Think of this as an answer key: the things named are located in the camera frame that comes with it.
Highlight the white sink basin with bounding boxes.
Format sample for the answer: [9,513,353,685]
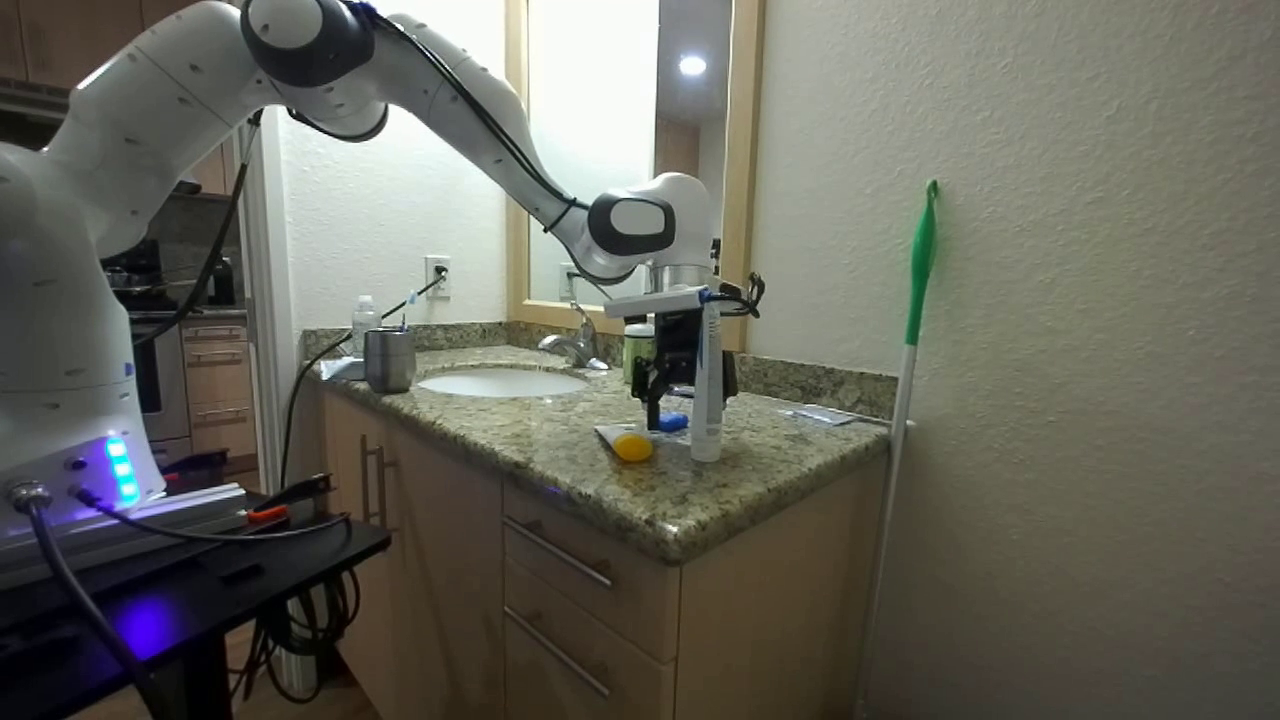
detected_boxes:
[410,361,591,405]

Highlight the stainless steel cup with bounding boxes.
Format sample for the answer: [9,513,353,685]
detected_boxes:
[358,329,418,397]

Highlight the white sunscreen tube yellow cap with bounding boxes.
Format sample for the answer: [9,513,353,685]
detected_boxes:
[591,424,659,469]

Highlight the clear plastic bottle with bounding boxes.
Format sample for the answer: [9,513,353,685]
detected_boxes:
[349,293,385,351]

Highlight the wood framed mirror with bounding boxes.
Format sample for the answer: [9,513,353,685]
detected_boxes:
[499,0,769,356]

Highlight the metal drawer handle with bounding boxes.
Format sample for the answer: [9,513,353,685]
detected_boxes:
[503,604,616,705]
[506,517,621,594]

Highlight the wooden vanity cabinet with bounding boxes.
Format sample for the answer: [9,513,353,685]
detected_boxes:
[315,385,895,720]

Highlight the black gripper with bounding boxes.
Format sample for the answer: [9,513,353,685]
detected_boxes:
[626,317,739,432]

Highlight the white wall outlet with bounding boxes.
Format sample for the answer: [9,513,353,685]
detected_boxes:
[418,254,455,304]

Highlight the silver wrist camera bar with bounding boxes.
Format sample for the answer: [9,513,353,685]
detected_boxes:
[604,281,731,323]

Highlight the black outlet power cable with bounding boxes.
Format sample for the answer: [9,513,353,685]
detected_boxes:
[272,273,447,492]

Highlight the chrome faucet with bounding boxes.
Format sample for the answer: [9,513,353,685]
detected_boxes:
[534,307,612,378]

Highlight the metal cabinet door handle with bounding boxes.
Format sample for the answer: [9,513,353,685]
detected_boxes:
[357,432,378,523]

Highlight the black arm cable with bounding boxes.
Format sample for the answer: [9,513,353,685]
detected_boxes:
[353,0,612,276]

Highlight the tall white lotion tube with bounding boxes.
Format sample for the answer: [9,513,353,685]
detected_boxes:
[689,293,731,464]

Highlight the wooden kitchen cabinet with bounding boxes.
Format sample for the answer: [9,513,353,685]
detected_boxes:
[155,317,260,464]

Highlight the black robot table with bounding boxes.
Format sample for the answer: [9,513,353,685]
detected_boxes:
[0,513,394,720]

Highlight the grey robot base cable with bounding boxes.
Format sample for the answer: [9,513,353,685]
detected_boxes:
[9,480,151,698]

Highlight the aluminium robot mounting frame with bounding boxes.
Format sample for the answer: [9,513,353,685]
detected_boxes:
[0,475,250,565]

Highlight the green handled mop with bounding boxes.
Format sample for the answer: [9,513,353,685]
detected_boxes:
[852,175,943,720]

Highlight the orange black clamp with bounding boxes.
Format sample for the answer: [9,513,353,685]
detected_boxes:
[235,472,336,537]

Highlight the pale plastic packet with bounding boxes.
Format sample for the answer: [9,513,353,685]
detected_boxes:
[793,400,863,432]

